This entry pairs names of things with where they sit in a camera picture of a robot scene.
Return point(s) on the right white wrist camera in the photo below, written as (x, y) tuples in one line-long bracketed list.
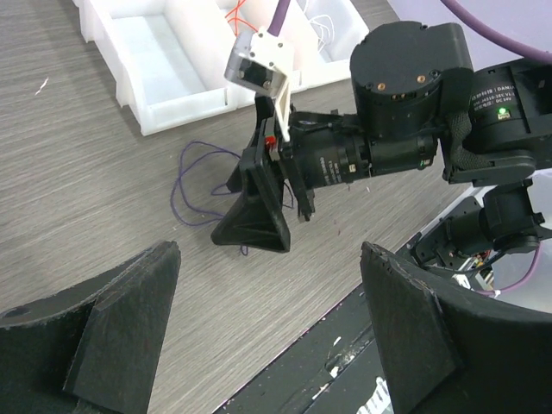
[(263, 63)]

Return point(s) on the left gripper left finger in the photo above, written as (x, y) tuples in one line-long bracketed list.
[(95, 346)]

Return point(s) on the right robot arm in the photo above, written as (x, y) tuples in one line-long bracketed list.
[(416, 95)]

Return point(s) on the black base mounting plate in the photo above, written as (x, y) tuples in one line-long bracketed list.
[(333, 367)]

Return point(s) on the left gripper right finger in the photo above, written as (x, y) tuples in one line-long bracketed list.
[(446, 349)]

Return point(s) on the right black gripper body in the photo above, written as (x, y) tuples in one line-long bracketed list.
[(334, 149)]

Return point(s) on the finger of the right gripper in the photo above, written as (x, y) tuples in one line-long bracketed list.
[(234, 183), (256, 219)]

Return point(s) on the white six-compartment organizer tray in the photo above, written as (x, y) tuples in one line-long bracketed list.
[(168, 57)]

